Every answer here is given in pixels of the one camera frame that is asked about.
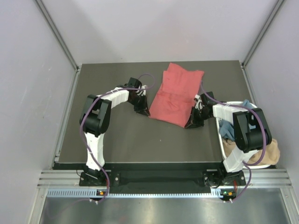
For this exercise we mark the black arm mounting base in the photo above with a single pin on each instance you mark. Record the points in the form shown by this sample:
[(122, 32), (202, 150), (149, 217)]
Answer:
[(199, 173)]

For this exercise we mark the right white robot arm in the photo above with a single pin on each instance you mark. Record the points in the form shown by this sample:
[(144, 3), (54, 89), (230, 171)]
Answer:
[(250, 129)]

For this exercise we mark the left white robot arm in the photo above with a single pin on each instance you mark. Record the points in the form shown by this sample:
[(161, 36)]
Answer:
[(95, 120)]

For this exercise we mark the left aluminium frame post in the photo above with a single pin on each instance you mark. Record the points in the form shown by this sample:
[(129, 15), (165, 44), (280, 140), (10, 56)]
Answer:
[(48, 18)]

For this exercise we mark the blue t shirt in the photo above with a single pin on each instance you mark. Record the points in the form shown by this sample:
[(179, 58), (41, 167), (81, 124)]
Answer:
[(226, 129)]

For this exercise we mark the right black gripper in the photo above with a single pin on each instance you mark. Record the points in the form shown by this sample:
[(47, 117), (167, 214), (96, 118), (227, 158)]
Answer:
[(193, 122)]

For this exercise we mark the right aluminium frame post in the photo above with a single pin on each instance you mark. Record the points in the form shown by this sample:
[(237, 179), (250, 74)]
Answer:
[(263, 31)]

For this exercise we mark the white plastic laundry basket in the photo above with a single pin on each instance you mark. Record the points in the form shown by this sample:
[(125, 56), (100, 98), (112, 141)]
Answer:
[(218, 122)]

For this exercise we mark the aluminium frame post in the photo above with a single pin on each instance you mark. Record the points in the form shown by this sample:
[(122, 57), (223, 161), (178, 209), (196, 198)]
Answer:
[(263, 31), (48, 18)]

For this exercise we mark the tan t shirt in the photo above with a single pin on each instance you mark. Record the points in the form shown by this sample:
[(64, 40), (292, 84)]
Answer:
[(271, 156)]

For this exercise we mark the red t shirt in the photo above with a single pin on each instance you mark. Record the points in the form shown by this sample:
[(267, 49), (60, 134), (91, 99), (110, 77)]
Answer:
[(174, 100)]

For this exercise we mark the aluminium front rail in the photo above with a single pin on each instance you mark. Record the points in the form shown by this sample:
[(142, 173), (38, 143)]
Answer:
[(260, 178)]

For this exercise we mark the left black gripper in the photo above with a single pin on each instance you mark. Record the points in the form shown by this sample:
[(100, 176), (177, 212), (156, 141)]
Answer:
[(142, 109)]

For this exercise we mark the grey slotted cable duct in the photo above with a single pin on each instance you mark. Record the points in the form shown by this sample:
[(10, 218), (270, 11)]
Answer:
[(97, 193)]

